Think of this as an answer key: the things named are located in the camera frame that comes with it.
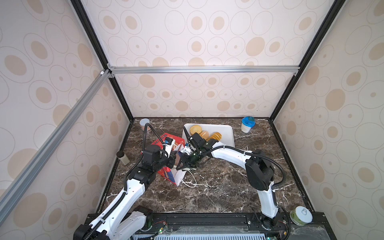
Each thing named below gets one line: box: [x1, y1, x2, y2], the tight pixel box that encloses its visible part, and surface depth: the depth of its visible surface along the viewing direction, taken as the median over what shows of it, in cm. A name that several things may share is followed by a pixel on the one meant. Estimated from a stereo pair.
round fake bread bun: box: [189, 125, 203, 135], surface depth 108 cm
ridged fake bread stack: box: [208, 132, 222, 141], surface depth 107 cm
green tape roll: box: [289, 206, 313, 226], surface depth 73 cm
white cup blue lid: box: [241, 116, 256, 134], surface depth 108 cm
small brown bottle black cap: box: [116, 150, 130, 166], surface depth 91 cm
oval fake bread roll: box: [199, 130, 210, 142], surface depth 105 cm
